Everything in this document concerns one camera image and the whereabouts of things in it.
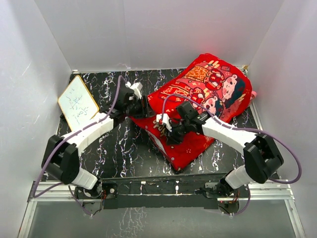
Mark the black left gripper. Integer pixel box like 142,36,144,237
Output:
124,95,155,119

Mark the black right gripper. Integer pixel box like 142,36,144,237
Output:
164,119,191,145

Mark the red patterned pillowcase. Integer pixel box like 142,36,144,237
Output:
132,53,253,171

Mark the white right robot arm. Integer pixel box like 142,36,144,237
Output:
157,101,284,197

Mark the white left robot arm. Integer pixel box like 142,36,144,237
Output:
42,82,154,198

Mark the pink marker pen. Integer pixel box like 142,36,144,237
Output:
250,91,257,102

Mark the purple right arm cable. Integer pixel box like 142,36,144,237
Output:
160,93,303,215

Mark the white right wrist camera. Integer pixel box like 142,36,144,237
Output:
156,113,172,132

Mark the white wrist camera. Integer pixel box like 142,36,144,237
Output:
156,113,172,132
125,82,143,99

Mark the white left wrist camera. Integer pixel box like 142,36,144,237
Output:
125,82,143,99

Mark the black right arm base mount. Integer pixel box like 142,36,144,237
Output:
195,182,247,201

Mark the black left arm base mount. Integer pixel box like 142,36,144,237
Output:
101,182,118,201

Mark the aluminium frame rail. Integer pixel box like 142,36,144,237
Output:
27,65,307,238

